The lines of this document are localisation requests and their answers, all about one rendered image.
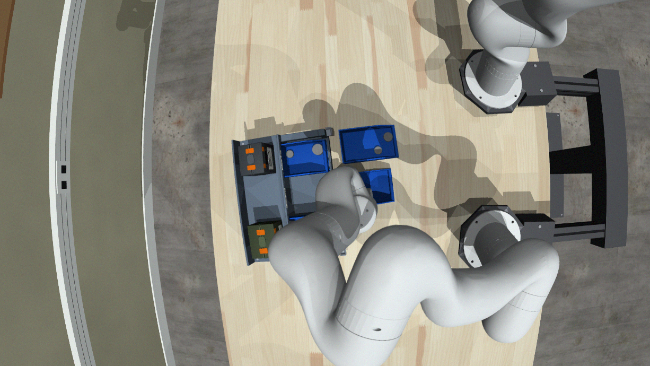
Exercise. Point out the dark grey case with orange latches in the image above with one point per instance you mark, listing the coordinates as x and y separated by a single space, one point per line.
256 159

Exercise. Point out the grey metal shelf rack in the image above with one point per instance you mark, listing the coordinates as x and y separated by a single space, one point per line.
270 198

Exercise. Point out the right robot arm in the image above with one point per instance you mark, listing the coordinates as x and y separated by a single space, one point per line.
507 29

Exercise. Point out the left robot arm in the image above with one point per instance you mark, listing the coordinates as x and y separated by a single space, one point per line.
359 322

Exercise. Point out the olive green case with orange latches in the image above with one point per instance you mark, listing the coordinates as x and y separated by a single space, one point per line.
260 235

